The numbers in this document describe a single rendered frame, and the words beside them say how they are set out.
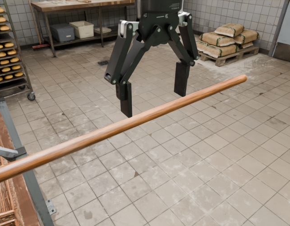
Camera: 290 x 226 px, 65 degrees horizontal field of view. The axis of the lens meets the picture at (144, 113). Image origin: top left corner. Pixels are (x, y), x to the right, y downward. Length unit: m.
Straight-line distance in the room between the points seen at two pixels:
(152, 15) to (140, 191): 1.69
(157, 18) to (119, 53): 0.08
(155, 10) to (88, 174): 1.87
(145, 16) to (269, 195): 1.94
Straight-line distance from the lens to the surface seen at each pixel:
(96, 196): 1.96
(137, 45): 0.39
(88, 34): 5.24
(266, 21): 5.28
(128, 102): 0.40
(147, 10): 0.37
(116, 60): 0.37
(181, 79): 0.48
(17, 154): 0.97
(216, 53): 4.31
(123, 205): 1.88
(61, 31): 5.02
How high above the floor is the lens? 1.54
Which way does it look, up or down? 33 degrees down
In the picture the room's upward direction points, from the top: straight up
